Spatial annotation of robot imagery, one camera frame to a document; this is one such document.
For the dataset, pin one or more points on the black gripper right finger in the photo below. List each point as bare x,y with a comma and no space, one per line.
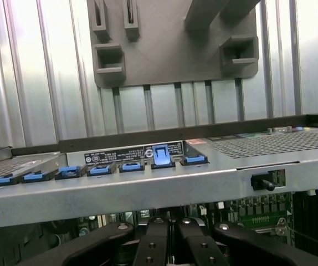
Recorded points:
195,243

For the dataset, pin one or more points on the green motherboard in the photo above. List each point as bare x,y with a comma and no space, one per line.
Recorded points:
258,213

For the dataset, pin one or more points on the grey parts rack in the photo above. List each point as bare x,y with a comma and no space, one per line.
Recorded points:
161,55

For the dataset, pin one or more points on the black case lock latch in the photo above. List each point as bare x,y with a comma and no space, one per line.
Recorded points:
261,183

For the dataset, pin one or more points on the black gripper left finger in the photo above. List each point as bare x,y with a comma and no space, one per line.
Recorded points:
153,243

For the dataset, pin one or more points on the grey black PC case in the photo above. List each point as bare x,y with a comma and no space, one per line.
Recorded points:
120,194

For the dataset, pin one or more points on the CPU socket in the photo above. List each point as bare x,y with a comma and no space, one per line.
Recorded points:
272,227

